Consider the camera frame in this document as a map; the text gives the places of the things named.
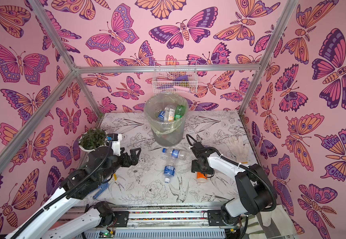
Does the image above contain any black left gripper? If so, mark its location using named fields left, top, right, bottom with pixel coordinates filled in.
left=98, top=147, right=141, bottom=184

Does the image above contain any orange label bottle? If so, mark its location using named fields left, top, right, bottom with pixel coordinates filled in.
left=196, top=172, right=207, bottom=184

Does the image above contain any small blue label bottle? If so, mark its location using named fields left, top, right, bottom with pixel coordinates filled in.
left=157, top=110, right=166, bottom=122

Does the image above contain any green plastic bottle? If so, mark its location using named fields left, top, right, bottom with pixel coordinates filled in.
left=174, top=105, right=186, bottom=120

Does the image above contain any yellow label small bottle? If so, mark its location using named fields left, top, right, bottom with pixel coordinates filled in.
left=165, top=105, right=176, bottom=122

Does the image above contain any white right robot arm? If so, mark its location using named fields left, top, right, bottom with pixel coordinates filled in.
left=186, top=134, right=277, bottom=225

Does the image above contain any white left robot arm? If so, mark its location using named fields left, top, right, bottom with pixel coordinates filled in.
left=0, top=146, right=141, bottom=239

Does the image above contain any grey mesh waste bin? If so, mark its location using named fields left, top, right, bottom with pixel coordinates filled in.
left=144, top=93, right=189, bottom=147

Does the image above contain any blue dotted work glove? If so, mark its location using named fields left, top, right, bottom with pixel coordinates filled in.
left=92, top=182, right=110, bottom=200

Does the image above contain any potted green plant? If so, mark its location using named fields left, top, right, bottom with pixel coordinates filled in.
left=78, top=128, right=106, bottom=152

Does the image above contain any white work glove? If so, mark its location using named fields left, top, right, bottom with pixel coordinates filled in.
left=226, top=136, right=249, bottom=164

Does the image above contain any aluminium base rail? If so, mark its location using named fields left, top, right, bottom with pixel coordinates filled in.
left=76, top=205, right=244, bottom=239

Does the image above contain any white wire wall basket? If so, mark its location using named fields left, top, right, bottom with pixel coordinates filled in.
left=151, top=60, right=198, bottom=94

